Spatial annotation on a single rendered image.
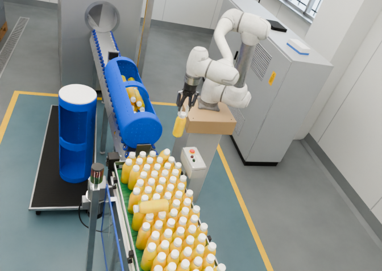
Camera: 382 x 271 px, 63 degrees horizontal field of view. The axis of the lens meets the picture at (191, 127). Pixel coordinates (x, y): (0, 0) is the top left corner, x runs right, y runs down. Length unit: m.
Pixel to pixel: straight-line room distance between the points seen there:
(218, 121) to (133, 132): 0.69
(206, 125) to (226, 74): 0.84
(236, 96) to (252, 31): 0.54
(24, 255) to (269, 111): 2.61
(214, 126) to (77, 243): 1.48
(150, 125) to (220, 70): 0.71
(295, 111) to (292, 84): 0.38
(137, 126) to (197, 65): 0.66
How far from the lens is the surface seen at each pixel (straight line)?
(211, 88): 2.45
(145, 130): 2.14
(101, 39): 3.83
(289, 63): 3.22
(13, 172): 3.41
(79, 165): 3.20
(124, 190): 2.03
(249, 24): 2.09
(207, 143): 2.68
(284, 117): 3.60
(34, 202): 2.95
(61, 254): 2.82
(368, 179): 4.15
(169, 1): 7.22
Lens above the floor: 2.43
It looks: 35 degrees down
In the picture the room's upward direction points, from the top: 17 degrees clockwise
